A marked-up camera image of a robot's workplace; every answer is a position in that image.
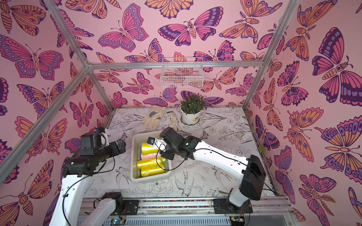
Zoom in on yellow bag roll small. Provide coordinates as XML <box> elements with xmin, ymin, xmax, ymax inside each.
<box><xmin>141</xmin><ymin>143</ymin><xmax>158</xmax><ymax>155</ymax></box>

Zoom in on pink bag roll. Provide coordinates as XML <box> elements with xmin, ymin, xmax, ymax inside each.
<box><xmin>141</xmin><ymin>153</ymin><xmax>160</xmax><ymax>160</ymax></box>

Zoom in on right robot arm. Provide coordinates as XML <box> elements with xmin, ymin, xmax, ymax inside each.
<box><xmin>153</xmin><ymin>127</ymin><xmax>266</xmax><ymax>207</ymax></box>

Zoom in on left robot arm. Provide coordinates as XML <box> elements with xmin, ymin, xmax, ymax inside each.
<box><xmin>43</xmin><ymin>137</ymin><xmax>126</xmax><ymax>226</ymax></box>

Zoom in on white plastic storage box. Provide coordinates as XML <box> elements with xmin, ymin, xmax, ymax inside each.
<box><xmin>131</xmin><ymin>131</ymin><xmax>172</xmax><ymax>183</ymax></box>

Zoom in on right beige work glove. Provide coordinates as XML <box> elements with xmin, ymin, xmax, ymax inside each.
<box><xmin>167</xmin><ymin>112</ymin><xmax>182</xmax><ymax>131</ymax></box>

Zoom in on beige work glove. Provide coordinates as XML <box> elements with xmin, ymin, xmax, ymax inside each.
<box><xmin>167</xmin><ymin>112</ymin><xmax>182</xmax><ymax>131</ymax></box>
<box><xmin>142</xmin><ymin>105</ymin><xmax>166</xmax><ymax>129</ymax></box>

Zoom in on left beige work glove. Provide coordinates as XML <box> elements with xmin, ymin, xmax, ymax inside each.
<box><xmin>142</xmin><ymin>105</ymin><xmax>166</xmax><ymax>129</ymax></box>

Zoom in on potted green plant white pot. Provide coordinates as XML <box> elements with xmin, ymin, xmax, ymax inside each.
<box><xmin>180</xmin><ymin>94</ymin><xmax>205</xmax><ymax>125</ymax></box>

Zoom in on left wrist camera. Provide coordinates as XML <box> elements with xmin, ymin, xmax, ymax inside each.
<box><xmin>79</xmin><ymin>127</ymin><xmax>109</xmax><ymax>156</ymax></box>

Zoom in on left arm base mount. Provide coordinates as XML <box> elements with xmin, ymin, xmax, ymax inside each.
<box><xmin>112</xmin><ymin>200</ymin><xmax>140</xmax><ymax>216</ymax></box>

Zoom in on white wire basket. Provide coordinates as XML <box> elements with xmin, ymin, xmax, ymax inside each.
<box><xmin>159</xmin><ymin>56</ymin><xmax>204</xmax><ymax>89</ymax></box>

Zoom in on white slotted cable duct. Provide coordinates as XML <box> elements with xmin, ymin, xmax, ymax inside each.
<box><xmin>102</xmin><ymin>216</ymin><xmax>232</xmax><ymax>226</ymax></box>

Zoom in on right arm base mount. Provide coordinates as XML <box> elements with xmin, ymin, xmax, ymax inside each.
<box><xmin>210</xmin><ymin>198</ymin><xmax>253</xmax><ymax>214</ymax></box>

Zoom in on aluminium frame bars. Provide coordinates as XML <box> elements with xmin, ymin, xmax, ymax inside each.
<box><xmin>1</xmin><ymin>1</ymin><xmax>299</xmax><ymax>182</ymax></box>

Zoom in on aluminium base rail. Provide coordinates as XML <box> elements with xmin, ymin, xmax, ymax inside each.
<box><xmin>124</xmin><ymin>197</ymin><xmax>292</xmax><ymax>217</ymax></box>

